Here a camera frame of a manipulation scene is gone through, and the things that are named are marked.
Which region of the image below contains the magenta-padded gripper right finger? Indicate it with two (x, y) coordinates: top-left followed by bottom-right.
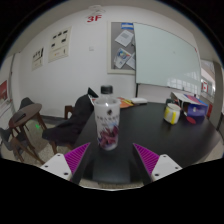
(132, 142), (184, 185)

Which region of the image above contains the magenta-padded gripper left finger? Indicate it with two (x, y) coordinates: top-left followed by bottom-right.
(40, 142), (96, 185)

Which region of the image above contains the clear black-capped drink bottle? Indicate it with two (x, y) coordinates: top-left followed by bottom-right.
(93, 85), (122, 152)

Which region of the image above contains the flat round red coaster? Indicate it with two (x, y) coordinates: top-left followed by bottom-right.
(185, 115), (198, 125)

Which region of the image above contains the white whiteboard eraser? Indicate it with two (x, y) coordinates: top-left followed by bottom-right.
(130, 97), (149, 105)

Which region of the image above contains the orange book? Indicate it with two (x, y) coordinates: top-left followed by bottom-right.
(116, 97), (135, 110)

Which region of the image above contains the round brown wooden table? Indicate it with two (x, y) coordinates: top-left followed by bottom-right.
(8, 102), (48, 164)

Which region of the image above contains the dark grey chair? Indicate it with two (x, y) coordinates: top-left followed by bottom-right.
(0, 127), (26, 161)
(19, 97), (35, 111)

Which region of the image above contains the blue and white cardboard box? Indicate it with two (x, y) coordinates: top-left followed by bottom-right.
(170, 91), (210, 118)

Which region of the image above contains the large whiteboard on stand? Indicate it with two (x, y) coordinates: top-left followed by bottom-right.
(133, 22), (202, 98)

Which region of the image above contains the grey pin board with papers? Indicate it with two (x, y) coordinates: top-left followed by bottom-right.
(106, 21), (137, 75)

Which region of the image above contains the white mug with yellow handle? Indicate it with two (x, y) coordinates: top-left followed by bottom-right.
(163, 102), (182, 126)

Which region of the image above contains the red wall poster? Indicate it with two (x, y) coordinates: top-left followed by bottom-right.
(0, 79), (9, 105)

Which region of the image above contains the small beige wall poster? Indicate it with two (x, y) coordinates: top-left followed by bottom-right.
(31, 46), (45, 72)

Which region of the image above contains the large beige wall poster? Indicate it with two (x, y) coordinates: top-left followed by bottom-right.
(47, 26), (73, 64)

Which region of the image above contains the red wall floor sign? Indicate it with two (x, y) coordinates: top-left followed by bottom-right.
(85, 14), (103, 24)

